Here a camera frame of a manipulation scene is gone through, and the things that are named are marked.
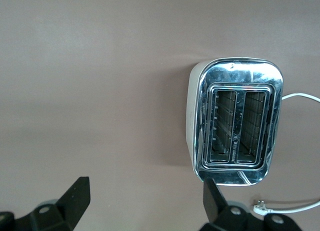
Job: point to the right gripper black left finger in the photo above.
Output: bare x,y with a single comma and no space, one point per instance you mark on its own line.
72,201

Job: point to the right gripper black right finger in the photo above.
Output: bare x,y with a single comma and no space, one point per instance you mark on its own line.
212,203

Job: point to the chrome and cream two-slot toaster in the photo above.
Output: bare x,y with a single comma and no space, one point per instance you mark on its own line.
225,74

